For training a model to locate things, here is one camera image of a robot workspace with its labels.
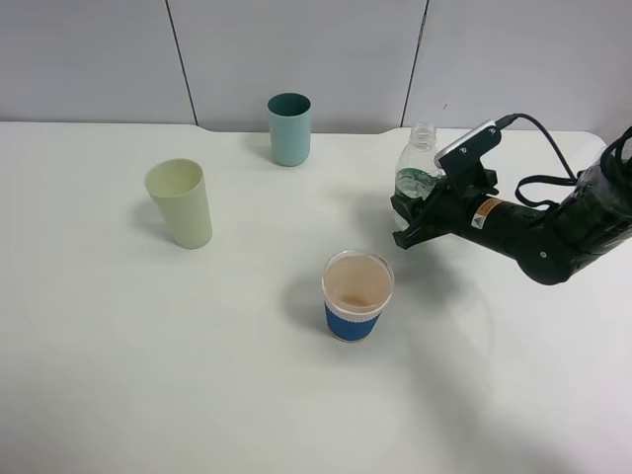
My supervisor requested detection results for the pale green plastic cup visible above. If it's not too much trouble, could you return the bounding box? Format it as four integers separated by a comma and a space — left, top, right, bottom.
144, 158, 212, 250

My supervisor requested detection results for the clear water bottle green label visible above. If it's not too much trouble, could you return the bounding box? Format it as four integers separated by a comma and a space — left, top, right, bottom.
395, 122, 443, 200

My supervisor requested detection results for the blue sleeved clear cup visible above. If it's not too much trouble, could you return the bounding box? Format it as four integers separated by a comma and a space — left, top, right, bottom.
322, 250, 394, 342

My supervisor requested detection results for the teal plastic cup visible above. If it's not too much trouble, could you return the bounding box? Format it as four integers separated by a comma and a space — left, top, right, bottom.
268, 93, 311, 167

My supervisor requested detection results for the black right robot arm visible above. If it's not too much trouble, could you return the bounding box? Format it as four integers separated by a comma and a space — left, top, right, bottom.
391, 117, 631, 285

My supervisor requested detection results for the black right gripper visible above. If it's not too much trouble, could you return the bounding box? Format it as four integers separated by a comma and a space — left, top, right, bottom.
389, 166, 532, 250

